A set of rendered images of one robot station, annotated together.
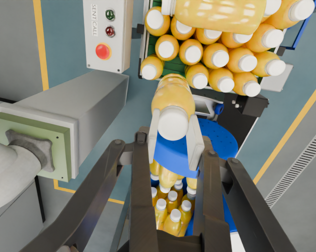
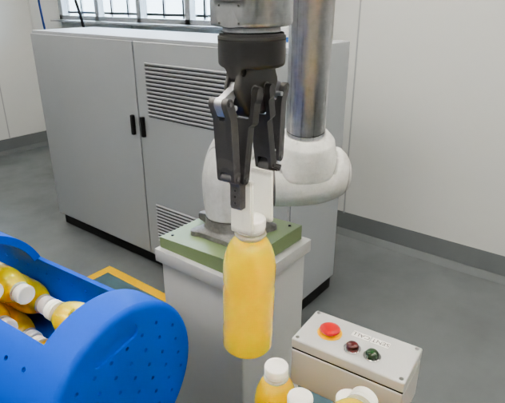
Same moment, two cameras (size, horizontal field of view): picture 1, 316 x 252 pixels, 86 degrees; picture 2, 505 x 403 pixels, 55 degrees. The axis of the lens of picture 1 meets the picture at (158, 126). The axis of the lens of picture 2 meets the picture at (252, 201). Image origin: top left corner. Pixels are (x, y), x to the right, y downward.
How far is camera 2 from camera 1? 0.53 m
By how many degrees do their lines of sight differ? 54
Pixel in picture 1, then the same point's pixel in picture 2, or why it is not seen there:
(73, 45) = not seen: outside the picture
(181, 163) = (127, 298)
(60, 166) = (191, 241)
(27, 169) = (223, 202)
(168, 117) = (261, 217)
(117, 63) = (307, 339)
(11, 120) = (287, 236)
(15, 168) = not seen: hidden behind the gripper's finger
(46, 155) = (221, 235)
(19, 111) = (292, 252)
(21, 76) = not seen: hidden behind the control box
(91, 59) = (325, 317)
